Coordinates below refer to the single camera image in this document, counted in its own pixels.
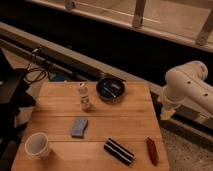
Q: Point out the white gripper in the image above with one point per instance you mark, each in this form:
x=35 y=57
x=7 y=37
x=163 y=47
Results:
x=166 y=113

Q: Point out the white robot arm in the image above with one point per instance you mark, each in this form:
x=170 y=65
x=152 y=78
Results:
x=185 y=81

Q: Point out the red pocket knife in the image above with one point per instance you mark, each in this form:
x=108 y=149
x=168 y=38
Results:
x=152 y=151

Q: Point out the metal utensil in bowl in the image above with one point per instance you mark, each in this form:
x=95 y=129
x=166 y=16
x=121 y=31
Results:
x=111 y=89

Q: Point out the black white striped block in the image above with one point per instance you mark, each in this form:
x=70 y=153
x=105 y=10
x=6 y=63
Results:
x=119 y=151

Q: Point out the black round bowl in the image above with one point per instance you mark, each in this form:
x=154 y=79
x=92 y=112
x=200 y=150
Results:
x=109 y=80

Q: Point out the clear plastic bottle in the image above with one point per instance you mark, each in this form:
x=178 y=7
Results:
x=84 y=96

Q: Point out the blue sponge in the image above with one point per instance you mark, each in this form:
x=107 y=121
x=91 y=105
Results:
x=79 y=126

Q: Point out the wooden table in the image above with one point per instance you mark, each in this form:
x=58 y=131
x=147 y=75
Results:
x=129 y=122

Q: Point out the white paper cup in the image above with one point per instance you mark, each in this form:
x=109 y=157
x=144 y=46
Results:
x=37 y=145

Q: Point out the black chair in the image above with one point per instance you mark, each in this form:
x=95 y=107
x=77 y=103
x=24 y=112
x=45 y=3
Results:
x=13 y=96

